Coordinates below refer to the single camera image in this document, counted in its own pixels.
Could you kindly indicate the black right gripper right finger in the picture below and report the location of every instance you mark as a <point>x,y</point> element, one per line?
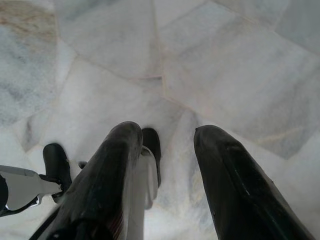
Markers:
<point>237,190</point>

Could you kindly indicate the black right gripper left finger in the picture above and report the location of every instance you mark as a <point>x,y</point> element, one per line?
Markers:
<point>105,180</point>

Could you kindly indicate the robot left leg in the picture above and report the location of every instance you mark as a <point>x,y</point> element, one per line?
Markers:
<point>55,162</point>

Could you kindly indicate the robot leg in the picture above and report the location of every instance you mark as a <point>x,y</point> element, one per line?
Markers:
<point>152,145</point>
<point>55,162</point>

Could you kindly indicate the robot right leg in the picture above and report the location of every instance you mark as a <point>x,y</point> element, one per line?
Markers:
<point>152,145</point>

